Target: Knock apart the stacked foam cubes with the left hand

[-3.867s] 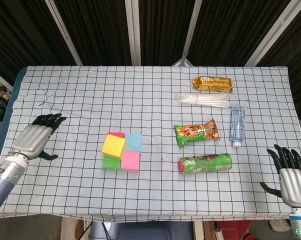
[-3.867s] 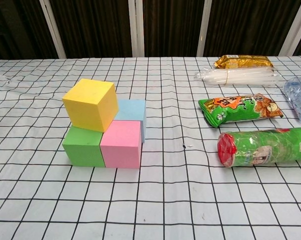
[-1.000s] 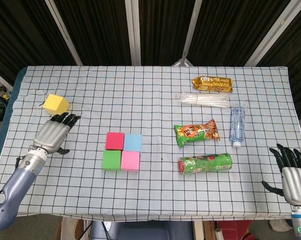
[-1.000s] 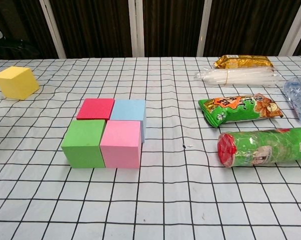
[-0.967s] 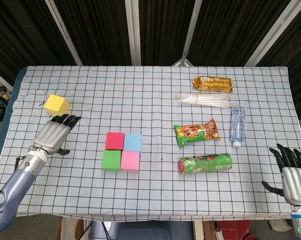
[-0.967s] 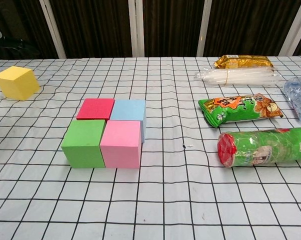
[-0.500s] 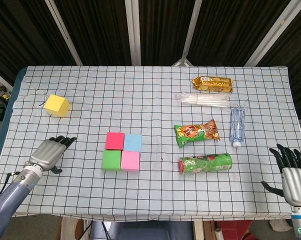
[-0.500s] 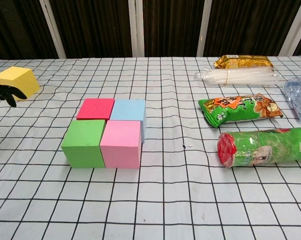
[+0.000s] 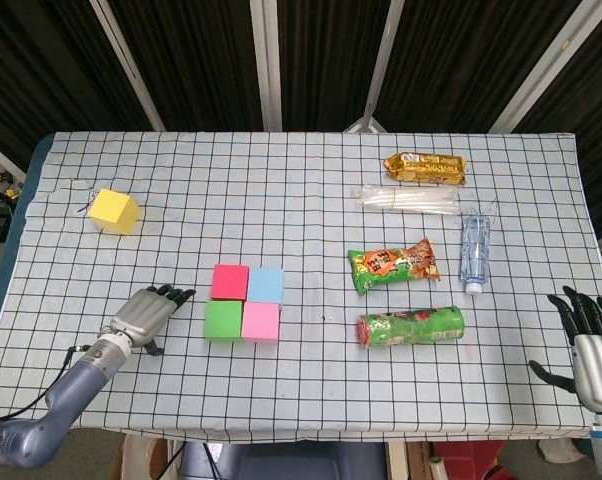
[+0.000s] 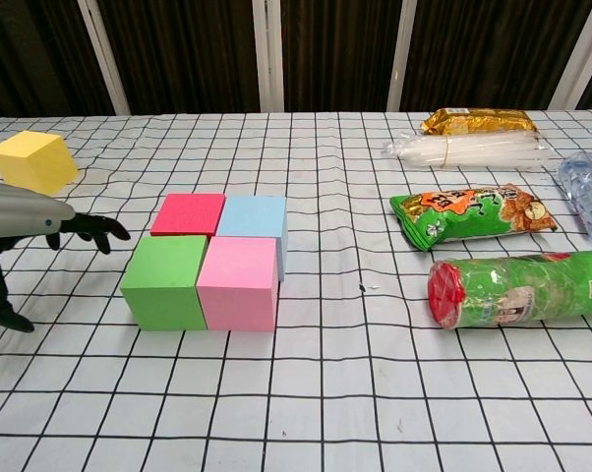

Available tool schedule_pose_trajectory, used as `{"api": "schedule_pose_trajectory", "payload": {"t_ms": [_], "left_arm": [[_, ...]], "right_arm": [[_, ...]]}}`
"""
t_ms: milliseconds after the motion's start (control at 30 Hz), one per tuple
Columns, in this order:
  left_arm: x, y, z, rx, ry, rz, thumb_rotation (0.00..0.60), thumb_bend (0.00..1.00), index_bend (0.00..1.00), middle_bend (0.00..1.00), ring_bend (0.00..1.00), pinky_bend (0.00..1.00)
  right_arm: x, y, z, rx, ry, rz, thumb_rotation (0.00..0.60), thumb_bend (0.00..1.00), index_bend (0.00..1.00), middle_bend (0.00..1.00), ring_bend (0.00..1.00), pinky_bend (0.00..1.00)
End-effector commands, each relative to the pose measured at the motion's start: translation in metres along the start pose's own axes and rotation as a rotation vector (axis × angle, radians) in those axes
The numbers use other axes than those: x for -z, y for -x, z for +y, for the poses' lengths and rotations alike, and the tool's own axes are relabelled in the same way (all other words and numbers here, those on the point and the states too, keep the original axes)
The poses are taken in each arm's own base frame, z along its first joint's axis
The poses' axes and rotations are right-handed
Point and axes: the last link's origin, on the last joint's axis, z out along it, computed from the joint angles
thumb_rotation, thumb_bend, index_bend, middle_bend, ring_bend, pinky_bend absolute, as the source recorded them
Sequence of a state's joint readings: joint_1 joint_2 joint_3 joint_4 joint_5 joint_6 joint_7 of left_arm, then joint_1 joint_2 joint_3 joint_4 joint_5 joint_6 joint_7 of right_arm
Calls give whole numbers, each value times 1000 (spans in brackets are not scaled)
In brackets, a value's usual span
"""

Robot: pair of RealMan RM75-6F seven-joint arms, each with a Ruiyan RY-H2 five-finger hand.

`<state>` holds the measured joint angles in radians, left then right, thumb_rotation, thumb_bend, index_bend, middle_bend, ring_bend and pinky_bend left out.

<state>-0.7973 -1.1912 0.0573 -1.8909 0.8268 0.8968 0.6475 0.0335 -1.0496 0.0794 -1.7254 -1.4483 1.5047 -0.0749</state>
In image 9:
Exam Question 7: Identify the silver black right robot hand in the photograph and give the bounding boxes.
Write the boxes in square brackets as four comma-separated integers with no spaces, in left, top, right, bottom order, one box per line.
[528,284,602,415]

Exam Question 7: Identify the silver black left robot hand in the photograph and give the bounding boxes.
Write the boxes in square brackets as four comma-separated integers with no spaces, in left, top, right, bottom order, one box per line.
[109,283,197,357]

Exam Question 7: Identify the green foam cube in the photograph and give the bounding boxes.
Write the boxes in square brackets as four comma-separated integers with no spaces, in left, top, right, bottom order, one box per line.
[204,299,245,343]

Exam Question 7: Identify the red foam cube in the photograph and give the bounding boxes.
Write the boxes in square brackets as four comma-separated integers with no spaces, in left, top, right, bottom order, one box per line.
[210,264,251,302]

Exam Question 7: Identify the yellow foam cube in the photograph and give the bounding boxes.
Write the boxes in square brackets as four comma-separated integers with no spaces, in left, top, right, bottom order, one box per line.
[86,188,143,236]

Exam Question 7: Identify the pink foam cube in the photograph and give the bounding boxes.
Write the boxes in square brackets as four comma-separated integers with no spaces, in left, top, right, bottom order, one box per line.
[241,301,281,345]

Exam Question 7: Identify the light blue foam cube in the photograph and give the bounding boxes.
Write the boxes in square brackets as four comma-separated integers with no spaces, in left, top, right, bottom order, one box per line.
[247,267,285,306]

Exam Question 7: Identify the red box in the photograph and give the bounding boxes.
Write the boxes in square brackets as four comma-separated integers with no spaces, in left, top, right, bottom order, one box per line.
[432,439,513,480]

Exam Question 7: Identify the clear plastic water bottle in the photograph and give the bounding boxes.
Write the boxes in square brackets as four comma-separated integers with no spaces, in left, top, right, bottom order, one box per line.
[459,214,492,296]

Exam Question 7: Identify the white black-grid tablecloth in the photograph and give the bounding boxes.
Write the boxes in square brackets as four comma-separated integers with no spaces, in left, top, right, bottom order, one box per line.
[0,130,602,442]

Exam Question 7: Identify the green chips canister red lid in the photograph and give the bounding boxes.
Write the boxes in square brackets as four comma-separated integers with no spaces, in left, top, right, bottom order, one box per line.
[356,305,466,350]

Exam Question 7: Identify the green snack bag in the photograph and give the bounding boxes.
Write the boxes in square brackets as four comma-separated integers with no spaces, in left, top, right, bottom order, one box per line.
[348,238,441,295]

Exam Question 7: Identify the clear bag of white straws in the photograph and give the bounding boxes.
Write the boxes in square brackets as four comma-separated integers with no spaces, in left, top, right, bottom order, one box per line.
[350,184,460,215]

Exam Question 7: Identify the gold biscuit packet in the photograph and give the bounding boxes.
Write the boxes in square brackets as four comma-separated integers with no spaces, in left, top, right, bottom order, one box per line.
[383,152,468,187]

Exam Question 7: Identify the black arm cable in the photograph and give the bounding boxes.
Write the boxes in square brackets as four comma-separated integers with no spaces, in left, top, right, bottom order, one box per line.
[0,343,93,422]

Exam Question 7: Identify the white frame post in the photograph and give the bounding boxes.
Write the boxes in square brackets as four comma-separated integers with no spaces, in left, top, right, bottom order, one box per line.
[249,0,283,133]
[484,0,583,134]
[87,0,166,132]
[341,0,408,134]

